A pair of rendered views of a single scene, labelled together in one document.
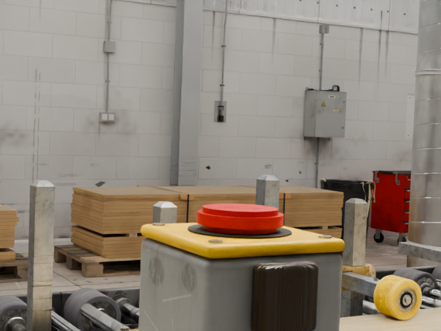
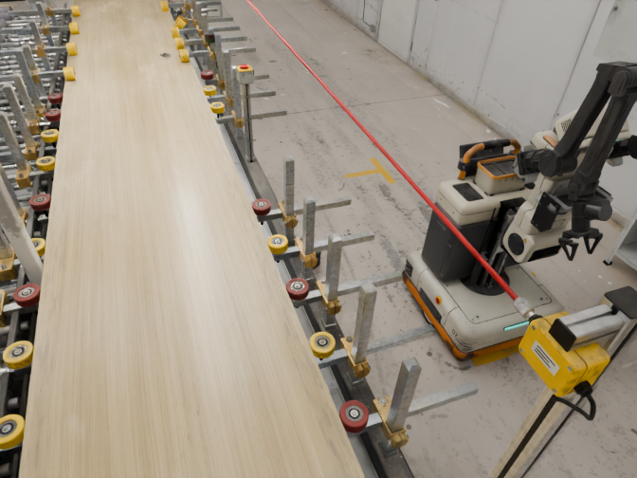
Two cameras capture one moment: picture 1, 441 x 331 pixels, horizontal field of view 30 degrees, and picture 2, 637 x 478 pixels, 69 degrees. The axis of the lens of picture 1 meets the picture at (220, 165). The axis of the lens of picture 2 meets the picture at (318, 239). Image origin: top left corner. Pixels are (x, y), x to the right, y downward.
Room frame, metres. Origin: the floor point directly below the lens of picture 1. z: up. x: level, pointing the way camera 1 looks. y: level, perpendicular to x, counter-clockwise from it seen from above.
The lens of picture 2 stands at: (-0.32, 2.20, 2.08)
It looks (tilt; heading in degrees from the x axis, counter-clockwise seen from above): 40 degrees down; 277
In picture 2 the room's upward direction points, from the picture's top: 3 degrees clockwise
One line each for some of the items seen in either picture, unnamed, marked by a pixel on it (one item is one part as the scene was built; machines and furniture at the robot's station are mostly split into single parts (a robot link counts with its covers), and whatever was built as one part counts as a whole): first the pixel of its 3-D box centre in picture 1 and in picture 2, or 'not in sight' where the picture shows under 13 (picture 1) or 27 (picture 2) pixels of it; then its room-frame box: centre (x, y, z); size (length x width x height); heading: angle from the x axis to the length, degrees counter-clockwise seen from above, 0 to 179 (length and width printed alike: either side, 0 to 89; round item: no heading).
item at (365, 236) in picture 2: not in sight; (324, 246); (-0.16, 0.78, 0.83); 0.43 x 0.03 x 0.04; 29
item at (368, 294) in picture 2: not in sight; (360, 340); (-0.35, 1.29, 0.92); 0.04 x 0.04 x 0.48; 29
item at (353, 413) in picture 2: not in sight; (353, 422); (-0.35, 1.53, 0.85); 0.08 x 0.08 x 0.11
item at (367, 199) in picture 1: (346, 213); not in sight; (8.57, -1.33, 0.36); 0.58 x 0.56 x 0.72; 29
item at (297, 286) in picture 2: not in sight; (297, 296); (-0.11, 1.09, 0.85); 0.08 x 0.08 x 0.11
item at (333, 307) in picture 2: not in sight; (328, 297); (-0.22, 1.05, 0.83); 0.14 x 0.06 x 0.05; 119
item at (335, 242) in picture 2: not in sight; (331, 287); (-0.23, 1.07, 0.90); 0.04 x 0.04 x 0.48; 29
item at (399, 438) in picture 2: not in sight; (390, 422); (-0.46, 1.49, 0.82); 0.14 x 0.06 x 0.05; 119
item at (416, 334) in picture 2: not in sight; (375, 346); (-0.41, 1.21, 0.80); 0.43 x 0.03 x 0.04; 29
